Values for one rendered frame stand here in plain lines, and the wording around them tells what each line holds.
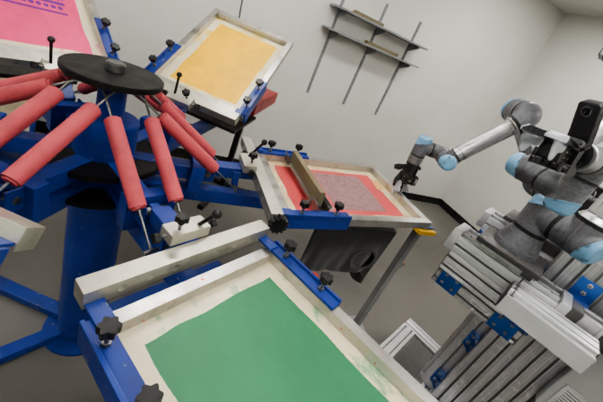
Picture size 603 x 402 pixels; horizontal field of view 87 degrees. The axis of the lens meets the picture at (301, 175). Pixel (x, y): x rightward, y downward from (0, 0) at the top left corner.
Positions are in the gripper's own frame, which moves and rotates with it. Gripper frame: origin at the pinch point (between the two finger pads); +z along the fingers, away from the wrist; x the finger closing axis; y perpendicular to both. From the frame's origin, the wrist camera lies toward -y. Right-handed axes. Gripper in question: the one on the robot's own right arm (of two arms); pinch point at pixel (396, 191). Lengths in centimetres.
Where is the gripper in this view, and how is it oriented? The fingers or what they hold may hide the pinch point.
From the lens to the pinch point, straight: 188.8
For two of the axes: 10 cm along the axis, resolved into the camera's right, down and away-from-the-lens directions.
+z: -2.8, 8.5, 4.4
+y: 3.1, 5.2, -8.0
